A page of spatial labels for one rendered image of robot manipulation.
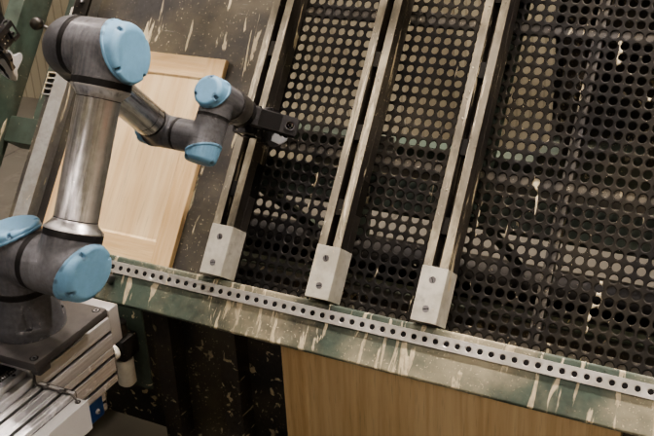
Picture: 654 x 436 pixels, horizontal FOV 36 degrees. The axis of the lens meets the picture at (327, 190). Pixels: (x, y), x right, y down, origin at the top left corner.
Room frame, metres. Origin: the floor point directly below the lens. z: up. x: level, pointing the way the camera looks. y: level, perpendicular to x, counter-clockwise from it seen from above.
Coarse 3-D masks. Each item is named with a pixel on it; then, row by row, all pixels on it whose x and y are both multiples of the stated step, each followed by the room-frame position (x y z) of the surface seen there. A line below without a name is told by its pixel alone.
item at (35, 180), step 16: (96, 0) 2.87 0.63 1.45; (96, 16) 2.86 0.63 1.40; (64, 80) 2.73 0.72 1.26; (64, 96) 2.70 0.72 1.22; (48, 112) 2.69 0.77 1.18; (64, 112) 2.70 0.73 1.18; (48, 128) 2.65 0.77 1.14; (48, 144) 2.62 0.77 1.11; (32, 160) 2.61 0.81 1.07; (48, 160) 2.61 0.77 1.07; (32, 176) 2.58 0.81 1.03; (48, 176) 2.60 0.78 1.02; (32, 192) 2.55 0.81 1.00; (16, 208) 2.54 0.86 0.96; (32, 208) 2.54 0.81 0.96
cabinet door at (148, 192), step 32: (160, 64) 2.65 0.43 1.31; (192, 64) 2.61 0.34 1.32; (224, 64) 2.56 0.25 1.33; (160, 96) 2.59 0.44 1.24; (192, 96) 2.55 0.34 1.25; (128, 128) 2.57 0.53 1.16; (128, 160) 2.51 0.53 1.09; (160, 160) 2.47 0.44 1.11; (128, 192) 2.45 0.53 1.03; (160, 192) 2.41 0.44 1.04; (192, 192) 2.39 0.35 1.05; (128, 224) 2.39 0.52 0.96; (160, 224) 2.36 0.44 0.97; (128, 256) 2.33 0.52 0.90; (160, 256) 2.30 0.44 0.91
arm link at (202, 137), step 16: (208, 112) 2.10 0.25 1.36; (176, 128) 2.11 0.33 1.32; (192, 128) 2.10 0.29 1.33; (208, 128) 2.08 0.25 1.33; (224, 128) 2.10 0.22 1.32; (176, 144) 2.10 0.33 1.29; (192, 144) 2.07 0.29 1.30; (208, 144) 2.07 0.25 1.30; (192, 160) 2.07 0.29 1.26; (208, 160) 2.05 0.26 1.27
